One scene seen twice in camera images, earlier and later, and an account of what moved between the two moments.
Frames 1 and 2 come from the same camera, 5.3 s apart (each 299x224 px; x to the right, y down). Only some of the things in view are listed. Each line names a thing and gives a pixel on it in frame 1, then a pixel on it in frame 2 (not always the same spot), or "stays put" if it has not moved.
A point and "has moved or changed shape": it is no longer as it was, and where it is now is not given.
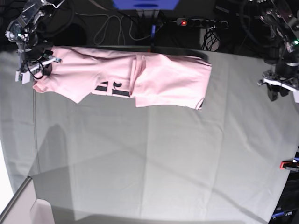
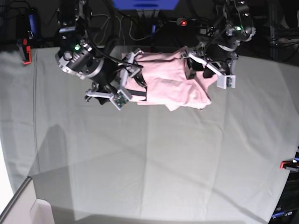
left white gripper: [23, 75] to [120, 97]
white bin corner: [24, 208] stays put
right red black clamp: [289, 165] stays put
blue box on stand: [145, 4] stays put
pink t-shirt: [153, 79] has moved or changed shape
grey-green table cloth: [103, 160] stays put
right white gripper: [291, 84] to [210, 70]
